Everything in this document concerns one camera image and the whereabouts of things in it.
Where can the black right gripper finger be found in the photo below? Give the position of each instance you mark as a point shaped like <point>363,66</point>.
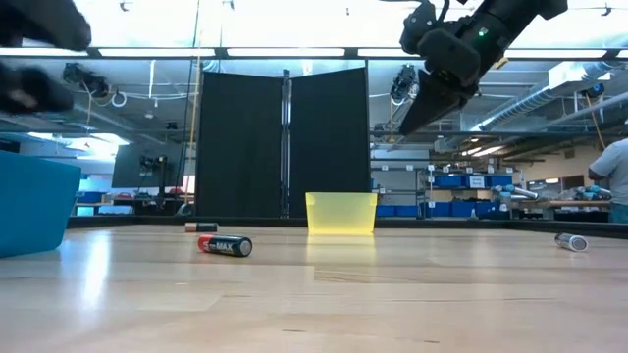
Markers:
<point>423,95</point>
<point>441,103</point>

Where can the yellow translucent plastic bin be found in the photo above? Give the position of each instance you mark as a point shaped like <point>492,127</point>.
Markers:
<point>341,213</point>

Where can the silver AA battery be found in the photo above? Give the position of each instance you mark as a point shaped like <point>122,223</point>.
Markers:
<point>571,242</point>

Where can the black red Energizer MAX battery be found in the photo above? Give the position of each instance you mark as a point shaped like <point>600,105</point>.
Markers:
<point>225,246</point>

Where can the black copper Duracell battery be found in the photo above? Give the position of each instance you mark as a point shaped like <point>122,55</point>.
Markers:
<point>202,227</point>

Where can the blue plastic sorting bin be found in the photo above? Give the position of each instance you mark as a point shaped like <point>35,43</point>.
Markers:
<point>34,206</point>

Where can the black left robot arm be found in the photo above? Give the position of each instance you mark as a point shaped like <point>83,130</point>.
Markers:
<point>39,24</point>

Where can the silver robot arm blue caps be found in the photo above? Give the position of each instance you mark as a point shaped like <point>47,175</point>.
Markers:
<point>589,192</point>
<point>525,192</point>

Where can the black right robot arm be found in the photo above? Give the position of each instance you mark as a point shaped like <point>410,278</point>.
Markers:
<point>515,15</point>

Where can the black ceiling-hung device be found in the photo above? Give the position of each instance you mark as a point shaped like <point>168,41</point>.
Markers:
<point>403,78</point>
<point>86,78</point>

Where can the yellow hanging hook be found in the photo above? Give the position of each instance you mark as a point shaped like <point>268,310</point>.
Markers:
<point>501,63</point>

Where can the blue storage bin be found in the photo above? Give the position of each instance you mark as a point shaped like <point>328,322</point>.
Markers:
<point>408,211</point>
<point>90,197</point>
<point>439,210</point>
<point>449,182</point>
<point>462,210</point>
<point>500,181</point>
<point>490,211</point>
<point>386,211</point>

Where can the blue bin with white label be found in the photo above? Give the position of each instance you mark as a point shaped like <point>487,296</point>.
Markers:
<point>476,182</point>

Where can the black partition panel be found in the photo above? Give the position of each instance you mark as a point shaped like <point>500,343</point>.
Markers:
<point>240,147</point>
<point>329,137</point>

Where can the metal partition hinge pole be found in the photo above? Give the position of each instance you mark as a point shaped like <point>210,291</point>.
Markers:
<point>286,147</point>

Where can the wooden workbench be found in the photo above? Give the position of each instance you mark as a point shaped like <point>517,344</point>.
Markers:
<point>554,204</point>

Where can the person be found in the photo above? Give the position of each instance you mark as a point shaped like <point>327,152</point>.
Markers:
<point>615,171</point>

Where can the large black display screen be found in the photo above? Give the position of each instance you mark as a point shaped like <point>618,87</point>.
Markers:
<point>128,166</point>

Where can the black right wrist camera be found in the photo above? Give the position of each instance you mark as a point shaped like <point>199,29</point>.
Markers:
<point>417,27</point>

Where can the silver air duct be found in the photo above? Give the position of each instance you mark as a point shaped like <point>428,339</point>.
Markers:
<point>98,117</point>
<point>520,105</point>

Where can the black table edge rail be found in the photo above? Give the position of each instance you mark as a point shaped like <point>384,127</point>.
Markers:
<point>417,223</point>

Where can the black camera on stand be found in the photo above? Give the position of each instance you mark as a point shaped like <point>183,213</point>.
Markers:
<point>152,163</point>

